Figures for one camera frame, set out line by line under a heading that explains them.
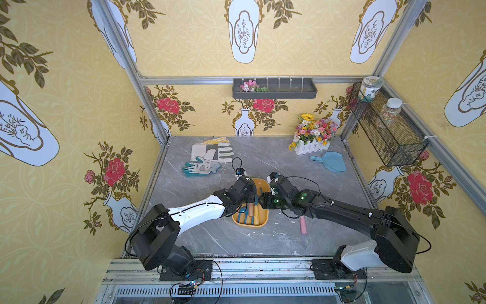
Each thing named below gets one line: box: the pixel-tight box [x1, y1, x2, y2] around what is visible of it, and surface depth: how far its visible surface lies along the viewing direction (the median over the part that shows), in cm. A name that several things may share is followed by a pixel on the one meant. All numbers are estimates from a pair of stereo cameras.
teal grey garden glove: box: [181, 157, 222, 177], surface depth 108 cm
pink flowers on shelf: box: [239, 79, 269, 93], surface depth 89 cm
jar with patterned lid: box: [358, 75, 385, 102], surface depth 87 cm
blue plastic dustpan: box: [310, 151, 347, 172], surface depth 111 cm
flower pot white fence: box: [288, 113, 338, 156], surface depth 106 cm
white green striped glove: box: [190, 142, 235, 164], surface depth 116 cm
